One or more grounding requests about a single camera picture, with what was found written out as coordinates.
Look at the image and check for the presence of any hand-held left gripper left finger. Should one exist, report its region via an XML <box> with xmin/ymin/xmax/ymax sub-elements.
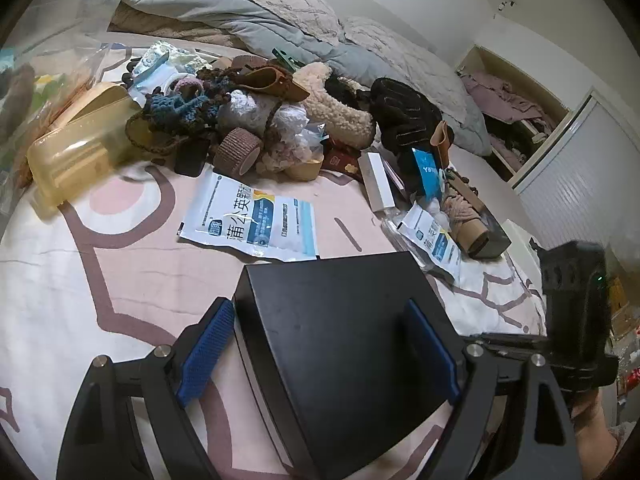
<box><xmin>56</xmin><ymin>297</ymin><xmax>236</xmax><ymax>480</ymax></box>

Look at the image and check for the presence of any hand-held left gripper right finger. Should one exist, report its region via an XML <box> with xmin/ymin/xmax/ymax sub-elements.
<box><xmin>404</xmin><ymin>299</ymin><xmax>583</xmax><ymax>480</ymax></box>

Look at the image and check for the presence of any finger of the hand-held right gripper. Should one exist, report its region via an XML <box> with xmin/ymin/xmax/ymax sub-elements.
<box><xmin>465</xmin><ymin>332</ymin><xmax>550</xmax><ymax>356</ymax></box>

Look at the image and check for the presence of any black box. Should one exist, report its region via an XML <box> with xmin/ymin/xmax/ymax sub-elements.
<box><xmin>232</xmin><ymin>251</ymin><xmax>468</xmax><ymax>468</ymax></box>

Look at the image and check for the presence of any white blue foil pouch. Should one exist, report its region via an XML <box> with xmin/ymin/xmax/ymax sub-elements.
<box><xmin>177</xmin><ymin>172</ymin><xmax>320</xmax><ymax>263</ymax></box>
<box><xmin>397</xmin><ymin>205</ymin><xmax>463</xmax><ymax>281</ymax></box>

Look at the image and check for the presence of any long white box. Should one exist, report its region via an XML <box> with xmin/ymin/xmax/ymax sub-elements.
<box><xmin>357</xmin><ymin>151</ymin><xmax>398</xmax><ymax>212</ymax></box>

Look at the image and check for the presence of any clear plastic storage bin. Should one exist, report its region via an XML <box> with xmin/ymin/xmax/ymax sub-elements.
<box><xmin>0</xmin><ymin>0</ymin><xmax>156</xmax><ymax>201</ymax></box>

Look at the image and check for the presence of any person's right forearm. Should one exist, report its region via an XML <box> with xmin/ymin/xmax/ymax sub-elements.
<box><xmin>570</xmin><ymin>387</ymin><xmax>626</xmax><ymax>480</ymax></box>

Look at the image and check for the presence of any cardboard tube with yarn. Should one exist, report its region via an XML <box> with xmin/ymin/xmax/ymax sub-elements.
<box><xmin>445</xmin><ymin>195</ymin><xmax>493</xmax><ymax>256</ymax></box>

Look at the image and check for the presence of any thin brown stick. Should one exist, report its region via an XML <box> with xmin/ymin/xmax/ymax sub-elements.
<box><xmin>334</xmin><ymin>217</ymin><xmax>362</xmax><ymax>253</ymax></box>

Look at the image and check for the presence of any pink flat box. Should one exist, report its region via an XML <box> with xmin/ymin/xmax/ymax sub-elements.
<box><xmin>382</xmin><ymin>157</ymin><xmax>408</xmax><ymax>191</ymax></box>

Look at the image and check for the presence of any blue plastic packet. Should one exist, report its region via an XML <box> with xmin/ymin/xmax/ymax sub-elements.
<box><xmin>411</xmin><ymin>147</ymin><xmax>446</xmax><ymax>198</ymax></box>

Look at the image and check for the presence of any wooden open shelf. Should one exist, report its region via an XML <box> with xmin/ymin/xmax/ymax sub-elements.
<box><xmin>455</xmin><ymin>45</ymin><xmax>576</xmax><ymax>181</ymax></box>

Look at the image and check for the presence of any small black case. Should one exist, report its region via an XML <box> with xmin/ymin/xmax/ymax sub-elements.
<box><xmin>175</xmin><ymin>137</ymin><xmax>210</xmax><ymax>177</ymax></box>

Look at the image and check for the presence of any brown yarn roll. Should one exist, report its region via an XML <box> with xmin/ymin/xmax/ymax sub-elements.
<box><xmin>214</xmin><ymin>127</ymin><xmax>264</xmax><ymax>177</ymax></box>

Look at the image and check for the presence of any dark red packet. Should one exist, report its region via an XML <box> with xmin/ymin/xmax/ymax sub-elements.
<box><xmin>325</xmin><ymin>147</ymin><xmax>363</xmax><ymax>181</ymax></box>

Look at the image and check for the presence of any tan leather piece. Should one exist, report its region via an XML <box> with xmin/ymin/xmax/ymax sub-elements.
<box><xmin>431</xmin><ymin>121</ymin><xmax>455</xmax><ymax>168</ymax></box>

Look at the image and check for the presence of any clear plastic bag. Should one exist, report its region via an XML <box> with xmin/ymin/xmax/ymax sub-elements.
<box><xmin>260</xmin><ymin>110</ymin><xmax>326</xmax><ymax>173</ymax></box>

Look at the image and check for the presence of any pink clothes pile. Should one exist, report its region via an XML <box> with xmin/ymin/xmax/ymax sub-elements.
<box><xmin>460</xmin><ymin>70</ymin><xmax>556</xmax><ymax>161</ymax></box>

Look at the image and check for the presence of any yellow translucent container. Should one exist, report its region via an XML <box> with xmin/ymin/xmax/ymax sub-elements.
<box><xmin>26</xmin><ymin>82</ymin><xmax>146</xmax><ymax>208</ymax></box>

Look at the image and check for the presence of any black knit cloth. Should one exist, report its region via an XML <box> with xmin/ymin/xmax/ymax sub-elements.
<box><xmin>370</xmin><ymin>77</ymin><xmax>443</xmax><ymax>171</ymax></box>

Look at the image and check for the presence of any crumpled white plastic bag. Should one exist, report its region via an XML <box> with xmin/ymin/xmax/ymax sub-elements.
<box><xmin>217</xmin><ymin>90</ymin><xmax>281</xmax><ymax>136</ymax></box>

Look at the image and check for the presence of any blue knitted piece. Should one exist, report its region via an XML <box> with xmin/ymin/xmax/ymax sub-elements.
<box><xmin>145</xmin><ymin>92</ymin><xmax>221</xmax><ymax>133</ymax></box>

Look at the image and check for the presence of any fluffy beige plush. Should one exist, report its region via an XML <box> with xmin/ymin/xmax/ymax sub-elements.
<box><xmin>292</xmin><ymin>62</ymin><xmax>376</xmax><ymax>148</ymax></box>

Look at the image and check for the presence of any brown leather pouch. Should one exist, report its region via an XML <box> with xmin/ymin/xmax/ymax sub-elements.
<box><xmin>232</xmin><ymin>65</ymin><xmax>311</xmax><ymax>106</ymax></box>

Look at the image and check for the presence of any green printed foil packet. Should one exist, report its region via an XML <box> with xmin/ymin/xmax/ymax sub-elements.
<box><xmin>135</xmin><ymin>42</ymin><xmax>211</xmax><ymax>91</ymax></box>

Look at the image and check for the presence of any grey blanket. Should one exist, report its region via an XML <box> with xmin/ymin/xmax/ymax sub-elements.
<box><xmin>122</xmin><ymin>0</ymin><xmax>493</xmax><ymax>156</ymax></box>

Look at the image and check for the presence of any brown braided cord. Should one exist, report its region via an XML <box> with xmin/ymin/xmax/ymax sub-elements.
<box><xmin>125</xmin><ymin>110</ymin><xmax>201</xmax><ymax>156</ymax></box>

